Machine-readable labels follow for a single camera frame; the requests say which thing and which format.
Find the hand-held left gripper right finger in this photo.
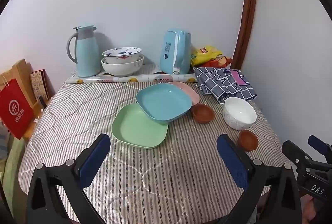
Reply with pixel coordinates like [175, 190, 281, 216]
[216, 134, 303, 224]

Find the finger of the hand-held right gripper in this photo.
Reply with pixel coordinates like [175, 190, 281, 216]
[282, 140, 315, 175]
[308, 135, 332, 159]

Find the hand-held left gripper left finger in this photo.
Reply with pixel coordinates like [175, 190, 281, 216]
[26, 133, 112, 224]

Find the small brown bowl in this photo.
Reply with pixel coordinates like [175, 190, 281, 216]
[191, 104, 215, 124]
[238, 130, 259, 152]

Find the pink plate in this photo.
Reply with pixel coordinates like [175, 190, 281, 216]
[168, 81, 200, 106]

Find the green plate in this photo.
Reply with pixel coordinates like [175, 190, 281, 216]
[111, 103, 169, 150]

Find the striped quilted cloth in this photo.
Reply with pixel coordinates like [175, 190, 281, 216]
[18, 71, 293, 224]

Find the grey checked cloth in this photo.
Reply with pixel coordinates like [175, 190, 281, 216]
[194, 66, 258, 104]

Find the fruit print plastic table cover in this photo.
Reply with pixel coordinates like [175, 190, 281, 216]
[66, 63, 198, 84]

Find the blue plate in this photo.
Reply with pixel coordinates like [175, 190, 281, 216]
[135, 83, 193, 125]

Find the red paper bag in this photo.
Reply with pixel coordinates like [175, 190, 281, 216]
[0, 78, 35, 140]

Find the large white bowl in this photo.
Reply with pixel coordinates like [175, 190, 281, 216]
[101, 55, 144, 77]

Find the brown notebook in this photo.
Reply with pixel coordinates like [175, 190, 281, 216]
[29, 69, 50, 102]

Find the red chips bag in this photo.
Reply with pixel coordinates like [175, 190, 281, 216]
[205, 56, 233, 69]

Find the light blue thermos jug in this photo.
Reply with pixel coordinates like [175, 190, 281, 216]
[67, 23, 101, 78]

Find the blue patterned porcelain bowl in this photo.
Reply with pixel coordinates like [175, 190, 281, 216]
[102, 47, 143, 64]

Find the yellow chips bag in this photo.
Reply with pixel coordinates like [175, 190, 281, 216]
[191, 45, 223, 67]

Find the brown paper bag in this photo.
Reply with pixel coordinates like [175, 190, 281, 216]
[0, 59, 37, 110]

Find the light blue electric kettle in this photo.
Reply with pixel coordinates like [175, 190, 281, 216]
[159, 28, 192, 75]

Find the wooden door frame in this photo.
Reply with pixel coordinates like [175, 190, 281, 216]
[233, 0, 258, 70]

